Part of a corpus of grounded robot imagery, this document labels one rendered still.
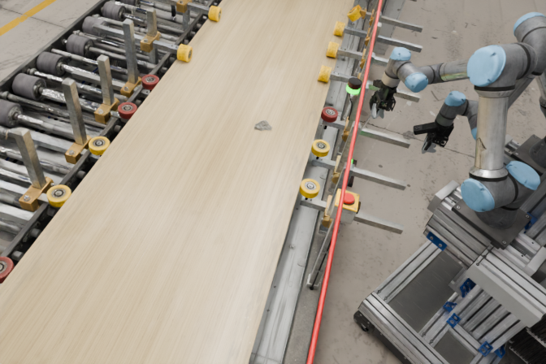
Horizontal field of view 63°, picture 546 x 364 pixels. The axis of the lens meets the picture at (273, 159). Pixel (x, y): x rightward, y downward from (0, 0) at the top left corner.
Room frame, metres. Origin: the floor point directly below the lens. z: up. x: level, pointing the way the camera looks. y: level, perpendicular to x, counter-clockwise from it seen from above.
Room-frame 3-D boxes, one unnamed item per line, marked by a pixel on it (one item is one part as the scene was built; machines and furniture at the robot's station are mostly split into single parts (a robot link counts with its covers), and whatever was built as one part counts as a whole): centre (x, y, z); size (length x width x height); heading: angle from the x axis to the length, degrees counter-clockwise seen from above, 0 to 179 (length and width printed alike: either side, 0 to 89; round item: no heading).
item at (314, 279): (0.91, -0.25, 0.93); 0.05 x 0.05 x 0.45; 84
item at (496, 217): (1.16, -0.84, 1.09); 0.15 x 0.15 x 0.10
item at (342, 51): (2.20, -0.44, 0.95); 0.50 x 0.04 x 0.04; 84
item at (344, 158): (1.42, -0.30, 0.87); 0.04 x 0.04 x 0.48; 84
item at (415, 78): (1.54, -0.48, 1.30); 0.11 x 0.11 x 0.08; 31
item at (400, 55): (1.61, -0.42, 1.31); 0.09 x 0.08 x 0.11; 31
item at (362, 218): (1.20, -0.37, 0.80); 0.44 x 0.03 x 0.04; 84
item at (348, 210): (0.91, -0.25, 1.18); 0.07 x 0.07 x 0.08; 84
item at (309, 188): (1.23, -0.17, 0.85); 0.08 x 0.08 x 0.11
